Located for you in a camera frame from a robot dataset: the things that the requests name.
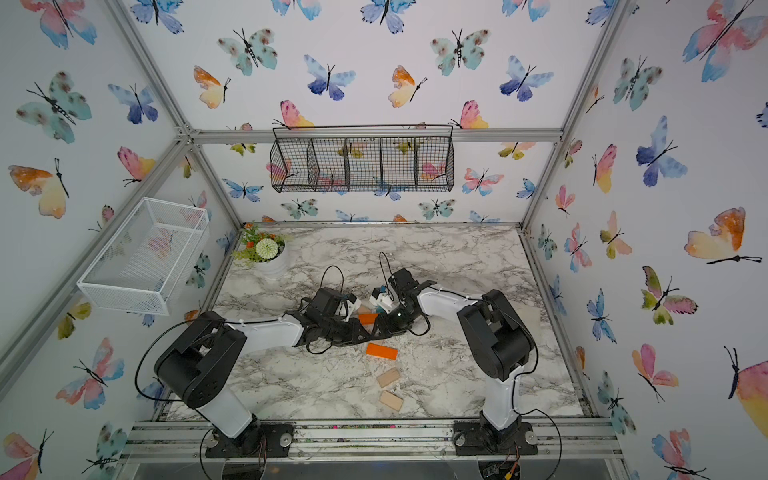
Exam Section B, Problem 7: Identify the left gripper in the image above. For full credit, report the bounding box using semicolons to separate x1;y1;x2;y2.
320;319;372;346

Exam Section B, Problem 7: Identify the orange rectangular block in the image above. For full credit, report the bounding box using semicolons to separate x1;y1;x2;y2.
366;343;398;361
358;313;379;326

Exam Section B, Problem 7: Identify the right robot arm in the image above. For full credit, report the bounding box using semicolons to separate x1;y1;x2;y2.
372;269;537;433

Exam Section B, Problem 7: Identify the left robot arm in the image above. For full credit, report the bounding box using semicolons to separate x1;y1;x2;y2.
153;287;375;440

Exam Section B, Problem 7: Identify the small wood block upper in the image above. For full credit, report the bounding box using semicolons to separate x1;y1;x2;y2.
376;368;401;389

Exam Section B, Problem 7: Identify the small wood block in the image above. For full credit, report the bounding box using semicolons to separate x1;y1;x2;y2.
376;368;401;389
379;391;404;412

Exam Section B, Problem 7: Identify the small wood block lower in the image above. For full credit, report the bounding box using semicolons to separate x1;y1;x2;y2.
379;391;404;412

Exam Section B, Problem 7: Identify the potted flower plant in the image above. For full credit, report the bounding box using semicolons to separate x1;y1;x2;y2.
233;223;289;279

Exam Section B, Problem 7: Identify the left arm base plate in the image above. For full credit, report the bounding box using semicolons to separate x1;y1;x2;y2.
204;422;295;460

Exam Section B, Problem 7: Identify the black wire wall basket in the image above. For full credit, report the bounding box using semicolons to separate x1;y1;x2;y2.
267;123;455;194

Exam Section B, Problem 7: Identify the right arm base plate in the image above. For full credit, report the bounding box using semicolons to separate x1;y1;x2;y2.
452;419;538;457

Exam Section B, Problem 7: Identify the white mesh wall basket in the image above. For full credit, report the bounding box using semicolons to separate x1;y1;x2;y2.
77;197;209;316

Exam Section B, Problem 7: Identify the aluminium front rail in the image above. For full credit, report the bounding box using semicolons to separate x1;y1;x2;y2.
121;417;623;463

